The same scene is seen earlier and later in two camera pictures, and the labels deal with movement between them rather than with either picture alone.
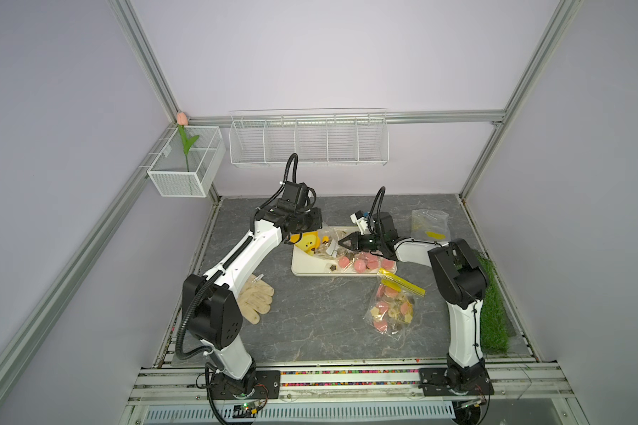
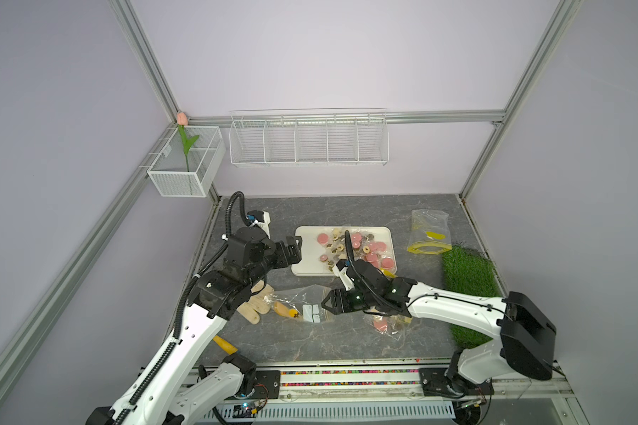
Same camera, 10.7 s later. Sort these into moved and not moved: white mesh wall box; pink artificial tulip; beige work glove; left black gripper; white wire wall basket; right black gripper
Moved: left black gripper; right black gripper
Not moved: beige work glove; pink artificial tulip; white wire wall basket; white mesh wall box
